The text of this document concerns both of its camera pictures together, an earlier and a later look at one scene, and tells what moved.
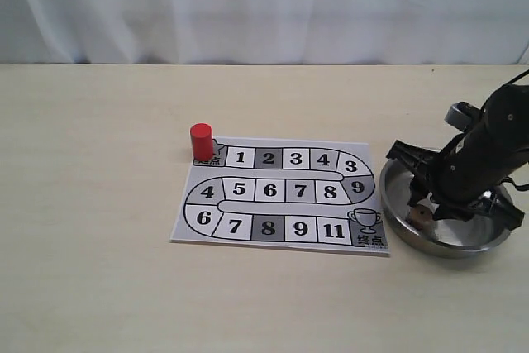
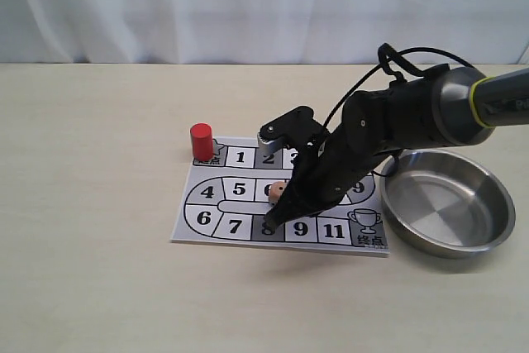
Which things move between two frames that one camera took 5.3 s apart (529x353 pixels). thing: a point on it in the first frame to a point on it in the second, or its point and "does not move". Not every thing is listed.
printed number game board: x=289 y=195 does not move
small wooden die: x=418 y=215 to x=275 y=190
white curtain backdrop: x=264 y=10 does not move
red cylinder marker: x=202 y=135 does not move
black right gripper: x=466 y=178 to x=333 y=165
